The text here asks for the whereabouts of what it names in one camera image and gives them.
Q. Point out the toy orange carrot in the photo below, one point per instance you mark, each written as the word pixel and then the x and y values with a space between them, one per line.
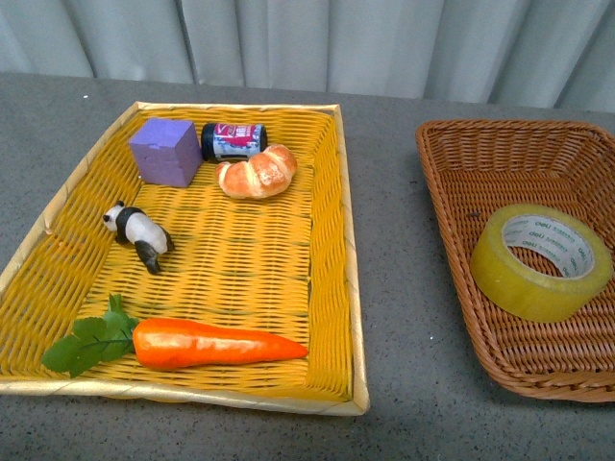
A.
pixel 162 343

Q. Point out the small dark labelled jar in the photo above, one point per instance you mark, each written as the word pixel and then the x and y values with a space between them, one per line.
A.
pixel 224 141

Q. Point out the yellow packing tape roll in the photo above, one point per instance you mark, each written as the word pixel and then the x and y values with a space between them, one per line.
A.
pixel 539 263

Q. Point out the purple foam cube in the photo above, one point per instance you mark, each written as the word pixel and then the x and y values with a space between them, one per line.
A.
pixel 167 151

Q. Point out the toy panda figurine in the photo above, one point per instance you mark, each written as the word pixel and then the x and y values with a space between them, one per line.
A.
pixel 132 225

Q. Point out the grey curtain backdrop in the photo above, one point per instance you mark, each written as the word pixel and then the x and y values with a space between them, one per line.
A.
pixel 543 54

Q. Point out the yellow woven basket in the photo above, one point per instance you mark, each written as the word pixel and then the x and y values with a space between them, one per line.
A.
pixel 286 265

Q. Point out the toy croissant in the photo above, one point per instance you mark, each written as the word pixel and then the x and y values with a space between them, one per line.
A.
pixel 264 175

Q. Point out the brown wicker basket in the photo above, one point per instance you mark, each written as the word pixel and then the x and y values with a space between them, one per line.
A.
pixel 474 167

